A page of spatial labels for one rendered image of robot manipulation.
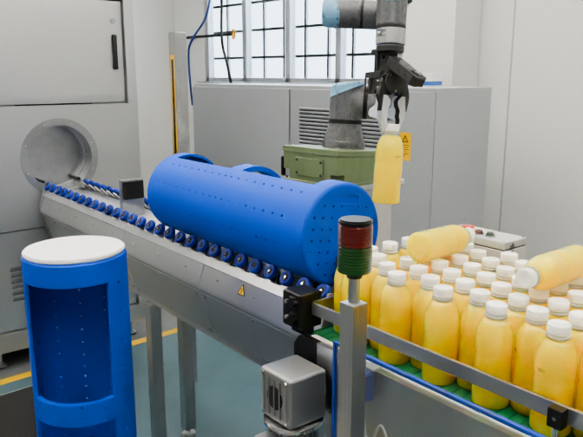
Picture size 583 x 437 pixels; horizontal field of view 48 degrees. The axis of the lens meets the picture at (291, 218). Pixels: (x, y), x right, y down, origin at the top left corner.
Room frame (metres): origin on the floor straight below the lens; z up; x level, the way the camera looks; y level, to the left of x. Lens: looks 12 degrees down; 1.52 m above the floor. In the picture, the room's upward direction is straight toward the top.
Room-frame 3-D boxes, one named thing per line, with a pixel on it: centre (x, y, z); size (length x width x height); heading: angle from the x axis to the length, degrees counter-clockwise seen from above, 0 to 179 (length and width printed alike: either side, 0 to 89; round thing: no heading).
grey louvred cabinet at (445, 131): (4.25, -0.17, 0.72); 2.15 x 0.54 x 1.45; 42
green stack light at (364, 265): (1.16, -0.12, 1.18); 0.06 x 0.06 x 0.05
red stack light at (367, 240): (1.16, -0.12, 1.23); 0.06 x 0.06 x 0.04
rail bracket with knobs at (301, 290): (1.53, -0.03, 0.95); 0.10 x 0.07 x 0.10; 129
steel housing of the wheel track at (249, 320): (2.51, 0.50, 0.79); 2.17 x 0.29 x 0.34; 39
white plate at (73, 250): (1.79, 0.62, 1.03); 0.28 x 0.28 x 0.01
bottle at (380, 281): (1.42, -0.22, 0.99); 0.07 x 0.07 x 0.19
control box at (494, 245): (1.71, -0.51, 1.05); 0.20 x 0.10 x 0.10; 39
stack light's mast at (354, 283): (1.16, -0.12, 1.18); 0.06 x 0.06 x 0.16
